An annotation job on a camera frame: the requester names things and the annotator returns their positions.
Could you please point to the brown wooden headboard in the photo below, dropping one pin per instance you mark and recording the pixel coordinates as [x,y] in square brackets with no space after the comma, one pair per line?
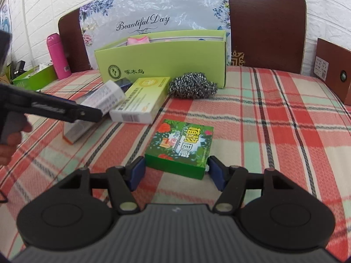
[268,19]

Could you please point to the pink and white cloth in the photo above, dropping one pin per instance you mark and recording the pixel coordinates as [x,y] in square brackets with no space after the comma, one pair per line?
[138,40]

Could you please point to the wall poster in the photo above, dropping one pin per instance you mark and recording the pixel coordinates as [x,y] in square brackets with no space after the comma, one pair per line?
[5,19]

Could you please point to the person's left hand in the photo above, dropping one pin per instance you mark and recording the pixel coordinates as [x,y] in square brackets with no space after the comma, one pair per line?
[6,153]

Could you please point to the green floral box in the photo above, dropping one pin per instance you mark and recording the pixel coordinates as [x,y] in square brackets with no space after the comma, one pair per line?
[181,145]

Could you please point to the steel wool scourer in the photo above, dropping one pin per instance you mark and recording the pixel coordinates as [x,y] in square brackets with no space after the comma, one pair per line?
[192,85]

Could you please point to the plaid bed sheet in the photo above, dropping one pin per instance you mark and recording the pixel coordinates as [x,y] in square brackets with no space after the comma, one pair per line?
[274,120]

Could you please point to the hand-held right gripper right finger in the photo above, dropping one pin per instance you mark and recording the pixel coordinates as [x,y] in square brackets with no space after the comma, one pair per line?
[216,175]

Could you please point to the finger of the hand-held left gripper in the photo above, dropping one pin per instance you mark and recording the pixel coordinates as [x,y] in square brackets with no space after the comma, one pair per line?
[87,114]

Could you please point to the brown cardboard box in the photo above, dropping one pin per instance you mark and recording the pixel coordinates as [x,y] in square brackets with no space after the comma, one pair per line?
[334,68]

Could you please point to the orange and white medicine box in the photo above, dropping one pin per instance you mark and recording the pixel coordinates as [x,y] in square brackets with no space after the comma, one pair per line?
[109,96]

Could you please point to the black device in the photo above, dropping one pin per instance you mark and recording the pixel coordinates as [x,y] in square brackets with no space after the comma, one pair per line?
[18,68]

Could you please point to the dark blue box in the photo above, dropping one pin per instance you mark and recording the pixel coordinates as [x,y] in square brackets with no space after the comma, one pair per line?
[124,83]

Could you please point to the floral plastic bedding bag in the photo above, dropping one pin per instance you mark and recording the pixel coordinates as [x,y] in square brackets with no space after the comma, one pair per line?
[164,0]

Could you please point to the lime green cardboard box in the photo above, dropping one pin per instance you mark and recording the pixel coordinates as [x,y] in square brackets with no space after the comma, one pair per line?
[164,60]

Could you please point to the yellow-green medicine box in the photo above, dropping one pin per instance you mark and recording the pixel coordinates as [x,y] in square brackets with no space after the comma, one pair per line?
[142,96]

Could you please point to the dark green cardboard box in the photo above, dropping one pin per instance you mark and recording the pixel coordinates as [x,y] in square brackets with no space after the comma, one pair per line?
[41,80]

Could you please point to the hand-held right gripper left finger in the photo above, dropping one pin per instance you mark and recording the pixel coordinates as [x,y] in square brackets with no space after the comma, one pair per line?
[137,172]

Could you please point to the pink thermos bottle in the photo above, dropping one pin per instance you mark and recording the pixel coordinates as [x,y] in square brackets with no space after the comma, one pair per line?
[59,57]

